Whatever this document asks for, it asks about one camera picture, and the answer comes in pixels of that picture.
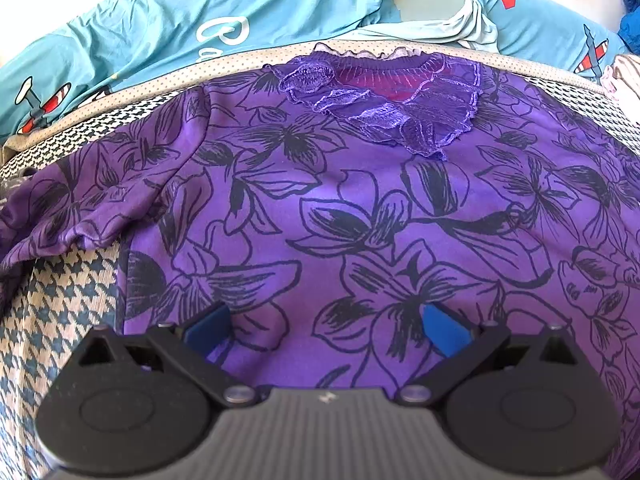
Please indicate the teal airplane printed bedsheet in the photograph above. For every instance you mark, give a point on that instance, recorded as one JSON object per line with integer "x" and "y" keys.
{"x": 150, "y": 15}

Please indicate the pale pink cloth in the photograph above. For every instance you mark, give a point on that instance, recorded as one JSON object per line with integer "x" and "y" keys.
{"x": 622, "y": 80}

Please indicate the bright blue cloth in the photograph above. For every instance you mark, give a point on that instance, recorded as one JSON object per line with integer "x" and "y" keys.
{"x": 631, "y": 32}

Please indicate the light blue cloth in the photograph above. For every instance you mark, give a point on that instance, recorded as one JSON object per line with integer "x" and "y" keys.
{"x": 465, "y": 27}

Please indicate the purple floral top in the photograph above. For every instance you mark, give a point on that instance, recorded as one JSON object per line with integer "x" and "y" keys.
{"x": 325, "y": 200}

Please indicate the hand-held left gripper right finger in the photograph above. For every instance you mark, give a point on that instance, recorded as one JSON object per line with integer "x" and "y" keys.
{"x": 447, "y": 332}

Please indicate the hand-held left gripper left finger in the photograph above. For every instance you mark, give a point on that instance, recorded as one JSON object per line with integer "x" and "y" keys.
{"x": 205, "y": 329}

